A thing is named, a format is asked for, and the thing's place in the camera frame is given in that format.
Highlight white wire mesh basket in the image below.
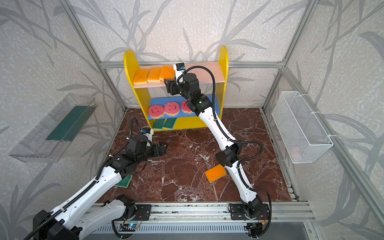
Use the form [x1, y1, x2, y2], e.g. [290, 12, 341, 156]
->
[272, 91, 334, 164]

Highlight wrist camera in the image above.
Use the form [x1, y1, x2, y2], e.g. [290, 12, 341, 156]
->
[141, 127, 154, 141]
[174, 63, 186, 79]

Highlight green pad in clear bin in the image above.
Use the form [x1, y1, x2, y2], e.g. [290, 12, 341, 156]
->
[46, 106, 97, 142]

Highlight clear plastic wall bin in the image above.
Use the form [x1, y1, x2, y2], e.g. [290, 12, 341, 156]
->
[9, 94, 98, 163]

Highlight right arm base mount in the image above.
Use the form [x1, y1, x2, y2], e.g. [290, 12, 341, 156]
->
[228, 203, 271, 221]

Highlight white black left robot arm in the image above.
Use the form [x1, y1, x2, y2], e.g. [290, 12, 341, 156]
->
[25, 134, 168, 240]

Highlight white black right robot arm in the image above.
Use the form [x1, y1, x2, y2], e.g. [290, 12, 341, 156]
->
[164, 63, 263, 220]

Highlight green sponge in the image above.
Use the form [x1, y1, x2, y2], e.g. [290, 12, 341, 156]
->
[115, 175, 133, 188]
[153, 119, 166, 131]
[163, 118, 177, 130]

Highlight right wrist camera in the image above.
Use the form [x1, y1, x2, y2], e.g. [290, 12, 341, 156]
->
[174, 63, 186, 79]

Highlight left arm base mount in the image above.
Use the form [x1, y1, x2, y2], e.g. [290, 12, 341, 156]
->
[120, 204, 152, 221]

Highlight pink smiley sponge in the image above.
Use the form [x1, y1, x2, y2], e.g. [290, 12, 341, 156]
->
[181, 101, 193, 114]
[148, 105, 165, 119]
[164, 102, 180, 117]

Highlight aluminium front rail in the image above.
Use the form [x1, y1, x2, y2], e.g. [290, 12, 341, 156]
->
[64, 201, 316, 224]

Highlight orange sponge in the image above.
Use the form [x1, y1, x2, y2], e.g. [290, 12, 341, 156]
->
[147, 68, 163, 83]
[133, 69, 149, 86]
[205, 165, 227, 183]
[159, 66, 175, 81]

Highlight yellow shelf with coloured boards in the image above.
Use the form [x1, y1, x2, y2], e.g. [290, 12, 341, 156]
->
[124, 46, 229, 131]

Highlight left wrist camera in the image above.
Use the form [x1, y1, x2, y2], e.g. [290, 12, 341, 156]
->
[141, 127, 154, 141]

